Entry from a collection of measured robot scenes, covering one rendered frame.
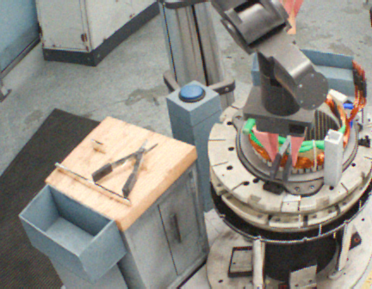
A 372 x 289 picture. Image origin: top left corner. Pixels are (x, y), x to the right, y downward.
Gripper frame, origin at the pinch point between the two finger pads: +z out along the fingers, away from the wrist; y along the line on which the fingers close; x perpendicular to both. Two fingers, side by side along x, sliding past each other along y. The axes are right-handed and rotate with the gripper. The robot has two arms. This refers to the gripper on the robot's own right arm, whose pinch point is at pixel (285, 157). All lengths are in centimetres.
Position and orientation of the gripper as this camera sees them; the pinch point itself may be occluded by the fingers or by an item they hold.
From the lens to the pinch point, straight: 100.6
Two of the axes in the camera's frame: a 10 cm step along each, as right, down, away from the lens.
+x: 3.1, -6.1, 7.3
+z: 1.1, 7.9, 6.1
